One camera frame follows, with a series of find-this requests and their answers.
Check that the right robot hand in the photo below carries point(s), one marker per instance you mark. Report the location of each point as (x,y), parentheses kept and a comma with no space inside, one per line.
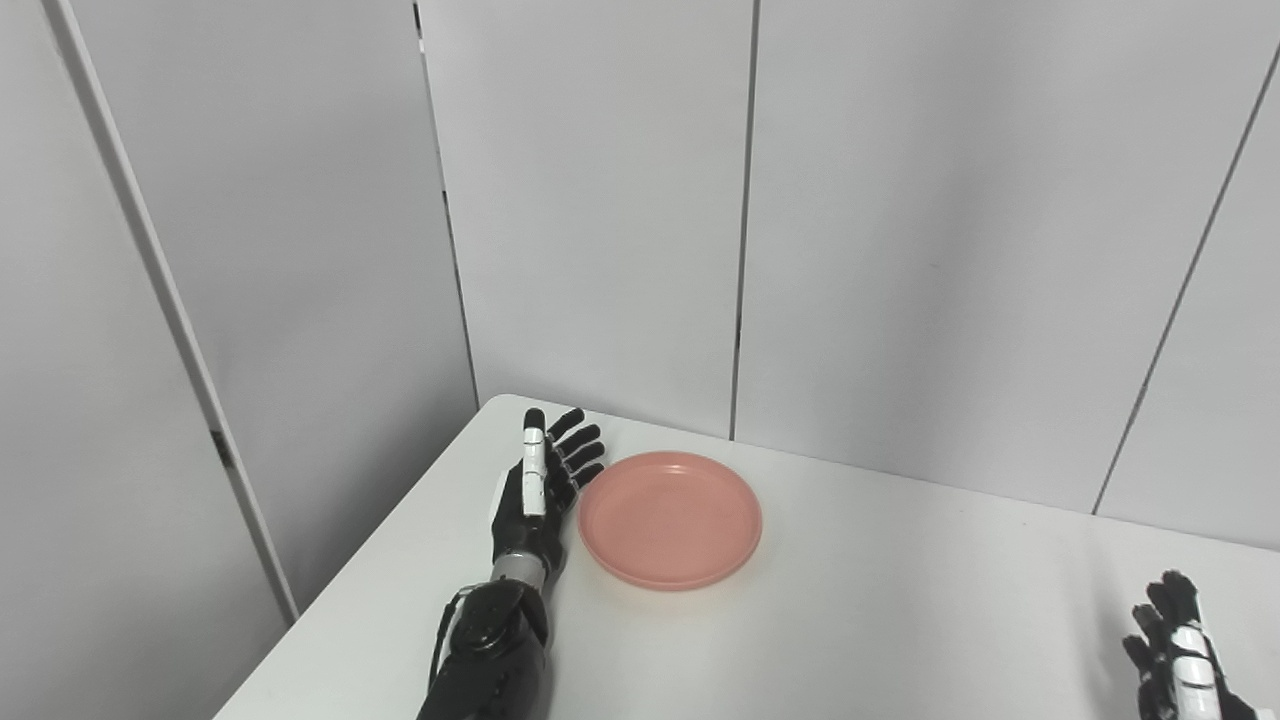
(1180,660)

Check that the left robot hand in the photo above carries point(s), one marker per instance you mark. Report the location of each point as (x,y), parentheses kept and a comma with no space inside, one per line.
(535,500)

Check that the pink round plate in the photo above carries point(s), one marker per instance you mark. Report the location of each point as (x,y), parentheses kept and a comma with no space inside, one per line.
(668,518)

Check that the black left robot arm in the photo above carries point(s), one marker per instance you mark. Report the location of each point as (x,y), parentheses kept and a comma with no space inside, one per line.
(495,650)

